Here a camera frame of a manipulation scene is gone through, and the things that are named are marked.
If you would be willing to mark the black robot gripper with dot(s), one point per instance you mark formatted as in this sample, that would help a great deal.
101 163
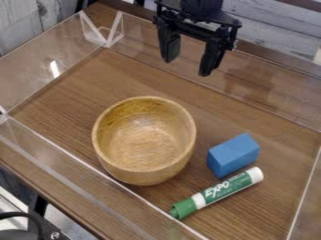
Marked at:
202 20

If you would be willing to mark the blue rectangular block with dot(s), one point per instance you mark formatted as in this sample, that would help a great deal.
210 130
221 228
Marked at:
233 154

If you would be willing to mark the brown wooden bowl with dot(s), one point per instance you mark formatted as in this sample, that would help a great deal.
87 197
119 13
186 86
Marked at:
143 138

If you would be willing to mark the clear acrylic tray walls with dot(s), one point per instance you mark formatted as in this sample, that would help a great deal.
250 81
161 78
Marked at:
99 58

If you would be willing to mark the green Expo marker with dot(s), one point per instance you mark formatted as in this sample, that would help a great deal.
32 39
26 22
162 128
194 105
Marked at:
217 193

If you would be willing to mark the black metal table frame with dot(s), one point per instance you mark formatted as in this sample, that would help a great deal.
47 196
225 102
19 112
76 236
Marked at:
23 210

